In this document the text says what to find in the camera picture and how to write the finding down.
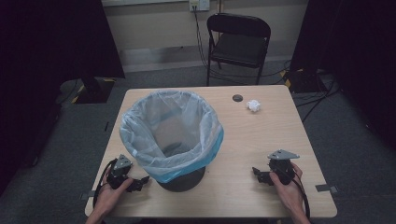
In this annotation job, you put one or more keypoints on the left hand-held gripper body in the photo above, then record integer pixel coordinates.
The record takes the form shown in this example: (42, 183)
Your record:
(122, 166)

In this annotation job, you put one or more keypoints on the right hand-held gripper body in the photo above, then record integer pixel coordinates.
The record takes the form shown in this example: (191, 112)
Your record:
(281, 168)

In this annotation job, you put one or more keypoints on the person's left hand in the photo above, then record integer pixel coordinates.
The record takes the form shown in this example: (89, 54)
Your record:
(109, 197)

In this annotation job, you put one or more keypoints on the person's right hand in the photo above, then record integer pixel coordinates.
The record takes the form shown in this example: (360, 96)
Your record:
(291, 194)

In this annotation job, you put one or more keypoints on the trash bin with blue liner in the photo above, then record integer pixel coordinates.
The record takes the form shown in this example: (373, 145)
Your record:
(141, 152)

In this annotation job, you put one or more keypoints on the black trash bin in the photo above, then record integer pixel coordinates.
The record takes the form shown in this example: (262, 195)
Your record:
(183, 183)

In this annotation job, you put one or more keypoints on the grey tape strip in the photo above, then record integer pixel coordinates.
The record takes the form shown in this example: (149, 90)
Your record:
(325, 188)
(87, 195)

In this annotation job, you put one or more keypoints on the white crumpled paper ball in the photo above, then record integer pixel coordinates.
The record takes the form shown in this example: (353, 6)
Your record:
(253, 105)

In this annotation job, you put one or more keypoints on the round dark table grommet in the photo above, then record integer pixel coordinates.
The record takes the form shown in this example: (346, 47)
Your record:
(237, 98)

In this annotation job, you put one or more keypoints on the black stand base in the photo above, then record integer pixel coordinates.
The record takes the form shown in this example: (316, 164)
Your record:
(95, 91)
(306, 82)

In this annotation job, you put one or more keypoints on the black folding chair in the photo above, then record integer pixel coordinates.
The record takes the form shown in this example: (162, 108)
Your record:
(238, 46)

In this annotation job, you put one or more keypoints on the black curtain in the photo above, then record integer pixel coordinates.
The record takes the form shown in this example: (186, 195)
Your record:
(358, 56)
(40, 62)

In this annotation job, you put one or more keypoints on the white wall outlet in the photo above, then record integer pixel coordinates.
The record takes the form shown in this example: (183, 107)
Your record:
(199, 4)

